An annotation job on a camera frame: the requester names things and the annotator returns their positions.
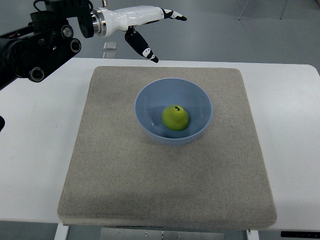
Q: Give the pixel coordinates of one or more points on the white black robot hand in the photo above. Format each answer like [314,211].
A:
[106,22]

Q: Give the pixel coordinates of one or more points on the green pear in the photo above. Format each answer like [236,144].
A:
[175,118]

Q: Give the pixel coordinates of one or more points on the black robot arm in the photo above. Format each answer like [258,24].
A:
[46,43]

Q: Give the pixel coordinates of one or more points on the blue ceramic bowl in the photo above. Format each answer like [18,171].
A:
[156,96]

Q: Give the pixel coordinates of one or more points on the upper floor outlet plate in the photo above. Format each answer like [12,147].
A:
[109,46]

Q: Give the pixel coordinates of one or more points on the floor outlet plate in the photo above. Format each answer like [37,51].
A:
[109,46]
[109,55]

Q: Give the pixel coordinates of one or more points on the lower floor outlet plate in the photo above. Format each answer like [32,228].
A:
[109,55]

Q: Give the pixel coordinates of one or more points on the grey felt mat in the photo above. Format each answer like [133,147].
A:
[118,176]

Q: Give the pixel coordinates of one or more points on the metal chair legs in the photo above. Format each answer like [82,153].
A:
[263,9]

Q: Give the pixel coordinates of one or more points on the black table control panel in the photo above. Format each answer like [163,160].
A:
[300,234]

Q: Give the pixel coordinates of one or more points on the metal table frame plate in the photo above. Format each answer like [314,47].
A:
[143,234]

